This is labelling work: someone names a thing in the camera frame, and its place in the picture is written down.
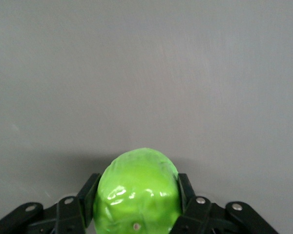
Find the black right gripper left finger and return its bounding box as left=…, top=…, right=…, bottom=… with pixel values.
left=0, top=173, right=101, bottom=234

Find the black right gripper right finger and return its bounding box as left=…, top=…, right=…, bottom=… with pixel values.
left=177, top=173, right=281, bottom=234

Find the green plastic cabbage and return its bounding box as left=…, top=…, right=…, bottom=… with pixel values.
left=92, top=147, right=180, bottom=234

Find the dark grey table mat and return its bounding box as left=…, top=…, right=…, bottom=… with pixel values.
left=0, top=0, right=293, bottom=234

